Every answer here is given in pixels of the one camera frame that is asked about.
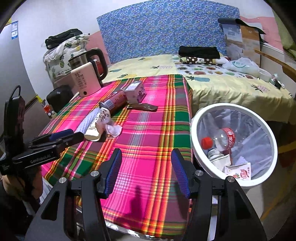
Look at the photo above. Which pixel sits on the polka dot brown cloth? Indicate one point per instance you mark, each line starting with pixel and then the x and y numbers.
pixel 196 60

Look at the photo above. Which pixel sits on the grey refrigerator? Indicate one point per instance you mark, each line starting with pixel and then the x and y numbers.
pixel 13 73

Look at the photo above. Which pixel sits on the blue floral mattress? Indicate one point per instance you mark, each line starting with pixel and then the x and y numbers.
pixel 161 27

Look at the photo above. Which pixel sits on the clear bottle red cap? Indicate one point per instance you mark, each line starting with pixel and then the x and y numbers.
pixel 222 140

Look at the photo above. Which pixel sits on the clear plastic cup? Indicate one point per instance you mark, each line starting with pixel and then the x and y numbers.
pixel 112 129

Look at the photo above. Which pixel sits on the pink plaid tablecloth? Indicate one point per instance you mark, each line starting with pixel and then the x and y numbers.
pixel 146 197

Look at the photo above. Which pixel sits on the red milk can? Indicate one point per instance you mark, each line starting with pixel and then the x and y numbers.
pixel 115 101

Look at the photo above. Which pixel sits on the small pink purple carton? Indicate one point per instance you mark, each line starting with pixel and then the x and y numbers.
pixel 135 92

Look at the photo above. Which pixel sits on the white plastic bag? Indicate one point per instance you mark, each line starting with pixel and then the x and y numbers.
pixel 243 65

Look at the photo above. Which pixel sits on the left hand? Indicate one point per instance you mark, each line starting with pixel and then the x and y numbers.
pixel 15 185

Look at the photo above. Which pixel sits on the pineapple print bedding pile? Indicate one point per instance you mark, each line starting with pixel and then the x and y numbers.
pixel 56 61

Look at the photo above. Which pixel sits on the black suitcase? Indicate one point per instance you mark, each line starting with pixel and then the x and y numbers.
pixel 59 97

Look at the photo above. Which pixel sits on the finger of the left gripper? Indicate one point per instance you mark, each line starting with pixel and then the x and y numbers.
pixel 61 134

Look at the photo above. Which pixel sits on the cardboard box with picture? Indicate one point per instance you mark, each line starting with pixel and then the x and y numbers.
pixel 242 39

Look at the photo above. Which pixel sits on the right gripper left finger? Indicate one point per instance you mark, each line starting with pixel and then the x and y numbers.
pixel 56 218

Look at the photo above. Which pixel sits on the pink steel electric kettle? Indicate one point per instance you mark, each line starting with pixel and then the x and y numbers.
pixel 88 69

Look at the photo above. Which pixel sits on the wooden chair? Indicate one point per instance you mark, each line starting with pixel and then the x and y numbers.
pixel 287 70

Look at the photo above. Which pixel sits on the white round trash bin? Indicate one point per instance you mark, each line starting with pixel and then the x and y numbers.
pixel 254 140

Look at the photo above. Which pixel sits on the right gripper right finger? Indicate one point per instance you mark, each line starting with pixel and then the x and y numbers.
pixel 236 218

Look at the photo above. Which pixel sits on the white foam net sleeve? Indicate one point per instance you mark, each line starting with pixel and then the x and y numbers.
pixel 84 125

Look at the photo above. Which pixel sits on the black clothes on pile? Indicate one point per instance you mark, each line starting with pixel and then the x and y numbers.
pixel 54 41

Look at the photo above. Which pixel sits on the yellow pineapple bedsheet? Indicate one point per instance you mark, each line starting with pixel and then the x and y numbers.
pixel 213 84

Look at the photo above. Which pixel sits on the patterned paper bag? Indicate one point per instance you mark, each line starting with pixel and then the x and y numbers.
pixel 97 127

